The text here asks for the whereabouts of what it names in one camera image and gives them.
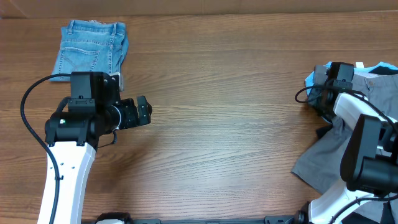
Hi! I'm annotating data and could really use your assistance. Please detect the grey cotton shorts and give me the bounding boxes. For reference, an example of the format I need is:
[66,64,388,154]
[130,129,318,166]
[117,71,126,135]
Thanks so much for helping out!
[292,63,397,223]

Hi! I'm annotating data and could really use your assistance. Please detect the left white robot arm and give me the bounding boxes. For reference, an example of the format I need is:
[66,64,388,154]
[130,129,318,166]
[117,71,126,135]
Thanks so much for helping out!
[38,96,152,223]

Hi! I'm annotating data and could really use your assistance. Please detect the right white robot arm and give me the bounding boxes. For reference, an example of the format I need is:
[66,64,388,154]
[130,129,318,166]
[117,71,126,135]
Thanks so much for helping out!
[289,84,397,223]

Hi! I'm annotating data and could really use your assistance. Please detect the light blue t-shirt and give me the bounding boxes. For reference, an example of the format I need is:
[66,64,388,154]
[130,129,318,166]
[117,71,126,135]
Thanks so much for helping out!
[304,61,398,124]

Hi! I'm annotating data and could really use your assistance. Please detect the folded blue denim shorts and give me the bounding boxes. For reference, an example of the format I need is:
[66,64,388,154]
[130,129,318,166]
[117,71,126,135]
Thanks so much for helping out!
[52,20,129,75]

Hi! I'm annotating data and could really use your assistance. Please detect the black t-shirt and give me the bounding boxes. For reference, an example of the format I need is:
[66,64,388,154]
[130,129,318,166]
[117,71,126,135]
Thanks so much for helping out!
[294,66,397,194]

